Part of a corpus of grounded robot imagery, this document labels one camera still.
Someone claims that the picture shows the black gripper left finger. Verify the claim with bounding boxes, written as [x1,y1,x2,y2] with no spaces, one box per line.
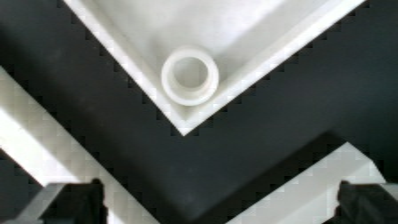
[13,179,109,224]

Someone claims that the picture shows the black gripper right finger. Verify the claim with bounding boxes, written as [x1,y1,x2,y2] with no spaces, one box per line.
[324,181,398,224]

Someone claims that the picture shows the white square tabletop part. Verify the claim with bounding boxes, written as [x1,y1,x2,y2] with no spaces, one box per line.
[64,0,365,134]

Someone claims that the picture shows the white obstacle fence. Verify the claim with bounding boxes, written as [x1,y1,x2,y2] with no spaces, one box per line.
[0,67,398,224]

